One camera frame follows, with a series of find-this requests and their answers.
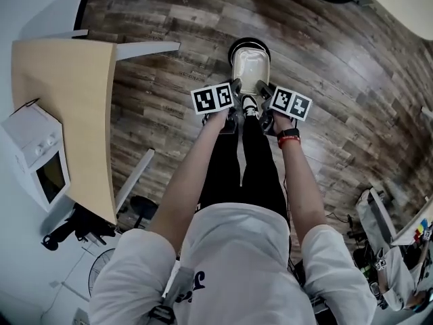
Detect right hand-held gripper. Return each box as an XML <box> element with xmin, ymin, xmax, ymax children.
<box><xmin>254</xmin><ymin>79</ymin><xmax>313</xmax><ymax>137</ymax></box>

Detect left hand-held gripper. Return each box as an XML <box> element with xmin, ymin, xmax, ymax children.
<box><xmin>191</xmin><ymin>78</ymin><xmax>245</xmax><ymax>135</ymax></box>

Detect clear plastic container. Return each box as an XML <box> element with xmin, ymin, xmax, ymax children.
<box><xmin>230</xmin><ymin>45</ymin><xmax>271</xmax><ymax>95</ymax></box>

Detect black round trash bin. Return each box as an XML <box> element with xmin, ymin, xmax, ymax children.
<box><xmin>227</xmin><ymin>37</ymin><xmax>272</xmax><ymax>68</ymax></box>

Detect person's right forearm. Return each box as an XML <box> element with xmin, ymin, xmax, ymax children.
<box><xmin>271</xmin><ymin>111</ymin><xmax>327</xmax><ymax>244</ymax></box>

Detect person's left forearm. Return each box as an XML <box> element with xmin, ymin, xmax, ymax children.
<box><xmin>148</xmin><ymin>109</ymin><xmax>231</xmax><ymax>254</ymax></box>

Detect black and white shoe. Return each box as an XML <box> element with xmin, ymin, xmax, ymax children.
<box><xmin>241</xmin><ymin>94</ymin><xmax>260</xmax><ymax>121</ymax></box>

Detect black and red wristbands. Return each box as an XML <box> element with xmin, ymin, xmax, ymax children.
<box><xmin>276</xmin><ymin>127</ymin><xmax>302</xmax><ymax>149</ymax></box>

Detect person's black trousers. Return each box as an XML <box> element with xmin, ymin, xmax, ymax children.
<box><xmin>193</xmin><ymin>112</ymin><xmax>291</xmax><ymax>223</ymax></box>

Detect white table leg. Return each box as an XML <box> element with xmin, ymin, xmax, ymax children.
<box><xmin>114</xmin><ymin>148</ymin><xmax>156</xmax><ymax>214</ymax></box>
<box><xmin>116</xmin><ymin>41</ymin><xmax>181</xmax><ymax>61</ymax></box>

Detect black round stool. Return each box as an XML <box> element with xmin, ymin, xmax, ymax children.
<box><xmin>129</xmin><ymin>195</ymin><xmax>159</xmax><ymax>230</ymax></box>

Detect beige curved table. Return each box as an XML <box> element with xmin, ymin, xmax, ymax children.
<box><xmin>350</xmin><ymin>0</ymin><xmax>433</xmax><ymax>41</ymax></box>

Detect light wooden table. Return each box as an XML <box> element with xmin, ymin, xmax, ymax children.
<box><xmin>11</xmin><ymin>38</ymin><xmax>118</xmax><ymax>225</ymax></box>

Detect white fabric bag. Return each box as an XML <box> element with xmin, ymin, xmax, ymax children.
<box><xmin>355</xmin><ymin>187</ymin><xmax>397</xmax><ymax>250</ymax></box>

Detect person's white shirt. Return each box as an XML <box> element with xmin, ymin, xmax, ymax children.
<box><xmin>88</xmin><ymin>202</ymin><xmax>378</xmax><ymax>325</ymax></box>

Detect white countertop oven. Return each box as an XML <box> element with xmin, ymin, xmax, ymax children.
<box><xmin>0</xmin><ymin>101</ymin><xmax>72</xmax><ymax>213</ymax></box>

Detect black equipment under table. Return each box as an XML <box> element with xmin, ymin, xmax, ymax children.
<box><xmin>41</xmin><ymin>202</ymin><xmax>117</xmax><ymax>252</ymax></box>

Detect coloured sticky notes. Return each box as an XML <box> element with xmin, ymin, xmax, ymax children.
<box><xmin>413</xmin><ymin>217</ymin><xmax>433</xmax><ymax>242</ymax></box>

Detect black floor fan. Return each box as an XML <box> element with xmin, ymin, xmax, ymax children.
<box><xmin>88</xmin><ymin>247</ymin><xmax>118</xmax><ymax>298</ymax></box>

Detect grey chest strap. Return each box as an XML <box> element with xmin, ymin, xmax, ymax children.
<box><xmin>147</xmin><ymin>265</ymin><xmax>196</xmax><ymax>322</ymax></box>

